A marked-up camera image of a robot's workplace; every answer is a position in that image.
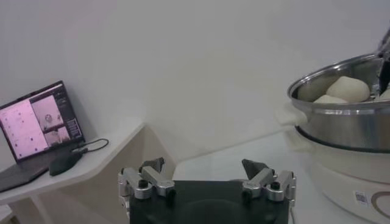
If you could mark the black computer mouse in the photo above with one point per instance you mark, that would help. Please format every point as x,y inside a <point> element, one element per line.
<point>64,162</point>

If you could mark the white steamed baozi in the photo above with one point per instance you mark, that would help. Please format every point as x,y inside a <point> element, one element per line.
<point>329,99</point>
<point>347,89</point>

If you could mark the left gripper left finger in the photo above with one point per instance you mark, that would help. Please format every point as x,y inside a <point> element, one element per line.
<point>152,179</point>

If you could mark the white side table with mouse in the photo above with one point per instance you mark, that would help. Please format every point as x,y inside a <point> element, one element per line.
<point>100,164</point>

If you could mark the white electric cooker pot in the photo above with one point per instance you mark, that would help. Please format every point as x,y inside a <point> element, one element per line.
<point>335,182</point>

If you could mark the stainless steel steamer basket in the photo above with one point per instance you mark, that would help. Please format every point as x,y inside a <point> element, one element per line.
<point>344,128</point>

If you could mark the black laptop beside mouse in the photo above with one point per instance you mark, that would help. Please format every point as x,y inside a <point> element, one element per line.
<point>30,128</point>

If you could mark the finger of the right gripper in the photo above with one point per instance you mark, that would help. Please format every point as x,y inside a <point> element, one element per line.
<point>385,71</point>

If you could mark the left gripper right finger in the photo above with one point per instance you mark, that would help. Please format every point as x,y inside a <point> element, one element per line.
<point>265,182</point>

